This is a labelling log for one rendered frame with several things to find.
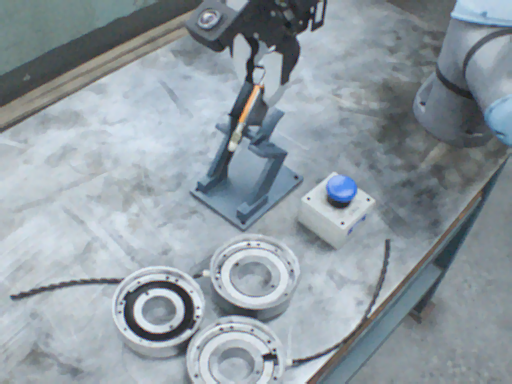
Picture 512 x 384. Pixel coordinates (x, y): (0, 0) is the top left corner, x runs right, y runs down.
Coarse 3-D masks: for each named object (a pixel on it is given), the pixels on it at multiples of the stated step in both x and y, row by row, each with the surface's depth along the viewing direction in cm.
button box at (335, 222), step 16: (320, 192) 73; (304, 208) 72; (320, 208) 71; (336, 208) 71; (352, 208) 71; (368, 208) 72; (304, 224) 74; (320, 224) 72; (336, 224) 69; (352, 224) 71; (336, 240) 71
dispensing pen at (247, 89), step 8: (264, 72) 66; (248, 88) 65; (240, 96) 66; (248, 96) 65; (240, 104) 66; (232, 112) 67; (240, 112) 66; (240, 128) 68; (232, 136) 69; (240, 136) 68; (232, 144) 69; (224, 160) 70
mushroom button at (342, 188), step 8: (336, 176) 71; (344, 176) 71; (328, 184) 70; (336, 184) 70; (344, 184) 70; (352, 184) 70; (328, 192) 70; (336, 192) 69; (344, 192) 69; (352, 192) 69; (344, 200) 69
